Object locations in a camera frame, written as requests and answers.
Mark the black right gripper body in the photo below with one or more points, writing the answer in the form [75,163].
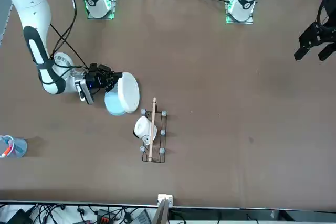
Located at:
[95,79]

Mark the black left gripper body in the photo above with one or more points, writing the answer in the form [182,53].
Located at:
[317,35]

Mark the white plate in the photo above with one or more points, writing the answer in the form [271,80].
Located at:
[128,93]

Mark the blue plate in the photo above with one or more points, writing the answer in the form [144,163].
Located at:
[113,104]

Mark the white mug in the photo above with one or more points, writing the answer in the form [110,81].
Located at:
[140,128]

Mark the pale blue plastic cup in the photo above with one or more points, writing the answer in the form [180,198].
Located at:
[19,148]

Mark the red and black device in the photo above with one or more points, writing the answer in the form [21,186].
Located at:
[105,216]

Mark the black flat case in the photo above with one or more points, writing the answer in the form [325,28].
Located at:
[19,217]

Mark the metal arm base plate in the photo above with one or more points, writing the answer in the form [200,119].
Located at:
[249,21]
[111,17]

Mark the white post bracket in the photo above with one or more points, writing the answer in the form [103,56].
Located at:
[165,197]

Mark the aluminium camera post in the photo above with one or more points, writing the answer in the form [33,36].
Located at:
[160,213]

